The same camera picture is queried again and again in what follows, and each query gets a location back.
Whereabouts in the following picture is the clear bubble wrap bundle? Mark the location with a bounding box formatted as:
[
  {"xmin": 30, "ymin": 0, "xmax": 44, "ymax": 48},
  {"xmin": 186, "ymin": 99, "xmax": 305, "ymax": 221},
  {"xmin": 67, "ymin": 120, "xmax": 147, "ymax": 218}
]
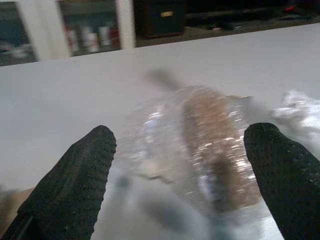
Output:
[{"xmin": 119, "ymin": 84, "xmax": 263, "ymax": 213}]

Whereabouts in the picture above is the crumpled white tissue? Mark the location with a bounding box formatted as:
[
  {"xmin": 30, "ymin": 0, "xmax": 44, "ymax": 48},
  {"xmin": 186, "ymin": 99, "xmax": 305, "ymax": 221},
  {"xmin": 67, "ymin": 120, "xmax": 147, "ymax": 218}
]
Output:
[{"xmin": 271, "ymin": 89, "xmax": 320, "ymax": 141}]

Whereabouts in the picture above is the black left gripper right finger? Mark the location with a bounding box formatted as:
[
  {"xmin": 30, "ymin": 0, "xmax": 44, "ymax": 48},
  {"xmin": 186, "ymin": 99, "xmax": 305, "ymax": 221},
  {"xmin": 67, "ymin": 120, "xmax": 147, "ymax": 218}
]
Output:
[{"xmin": 243, "ymin": 121, "xmax": 320, "ymax": 240}]

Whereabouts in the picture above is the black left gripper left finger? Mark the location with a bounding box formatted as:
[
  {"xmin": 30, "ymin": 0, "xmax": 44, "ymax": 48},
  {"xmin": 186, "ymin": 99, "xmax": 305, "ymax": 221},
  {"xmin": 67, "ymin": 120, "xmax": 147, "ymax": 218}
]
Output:
[{"xmin": 0, "ymin": 124, "xmax": 117, "ymax": 240}]

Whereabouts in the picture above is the dark box with yellow label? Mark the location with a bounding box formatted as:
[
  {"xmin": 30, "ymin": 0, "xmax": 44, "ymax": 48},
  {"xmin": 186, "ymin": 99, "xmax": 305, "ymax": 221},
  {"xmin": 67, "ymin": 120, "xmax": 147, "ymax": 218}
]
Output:
[{"xmin": 134, "ymin": 0, "xmax": 190, "ymax": 40}]

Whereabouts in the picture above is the white cabinet with glass doors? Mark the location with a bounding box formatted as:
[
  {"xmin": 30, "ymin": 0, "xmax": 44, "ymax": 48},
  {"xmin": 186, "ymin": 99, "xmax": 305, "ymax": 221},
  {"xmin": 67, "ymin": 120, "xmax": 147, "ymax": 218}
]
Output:
[{"xmin": 0, "ymin": 0, "xmax": 137, "ymax": 68}]

